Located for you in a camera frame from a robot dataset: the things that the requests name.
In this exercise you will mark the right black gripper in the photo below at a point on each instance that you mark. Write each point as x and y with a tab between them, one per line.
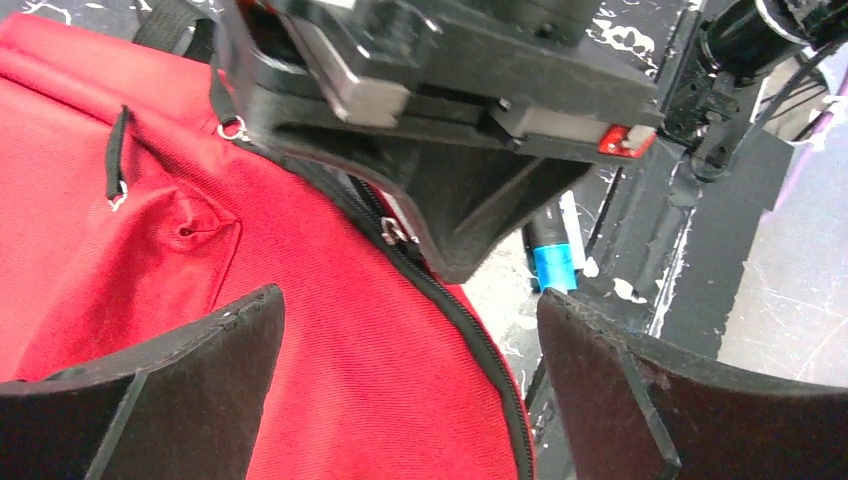
361	88

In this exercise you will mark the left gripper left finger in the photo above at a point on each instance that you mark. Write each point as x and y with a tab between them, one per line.
184	405

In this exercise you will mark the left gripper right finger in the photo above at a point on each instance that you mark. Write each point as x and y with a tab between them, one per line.
633	406

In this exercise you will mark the red student backpack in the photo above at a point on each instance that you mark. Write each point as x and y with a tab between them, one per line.
175	306

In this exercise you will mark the black marker blue cap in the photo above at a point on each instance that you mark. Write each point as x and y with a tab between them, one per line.
548	251

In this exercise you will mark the white pen blue cap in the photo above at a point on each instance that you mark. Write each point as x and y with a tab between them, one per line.
570	216

